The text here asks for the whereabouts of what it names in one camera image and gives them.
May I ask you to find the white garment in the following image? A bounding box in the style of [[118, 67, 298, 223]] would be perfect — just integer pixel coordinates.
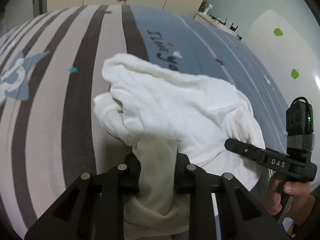
[[94, 54, 265, 239]]

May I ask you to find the person's right hand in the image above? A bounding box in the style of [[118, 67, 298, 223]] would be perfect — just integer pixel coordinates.
[[260, 174, 317, 227]]

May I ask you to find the striped grey blue bedsheet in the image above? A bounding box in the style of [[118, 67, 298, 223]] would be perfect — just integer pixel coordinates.
[[1, 5, 287, 239]]

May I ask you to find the cluttered white side table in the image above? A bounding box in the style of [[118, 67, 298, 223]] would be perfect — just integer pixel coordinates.
[[194, 2, 242, 41]]

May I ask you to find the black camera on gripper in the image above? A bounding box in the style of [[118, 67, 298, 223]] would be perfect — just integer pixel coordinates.
[[286, 96, 315, 156]]

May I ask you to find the green leaf wall sticker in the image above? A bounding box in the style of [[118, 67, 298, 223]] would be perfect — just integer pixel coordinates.
[[273, 28, 284, 36], [291, 69, 299, 80]]

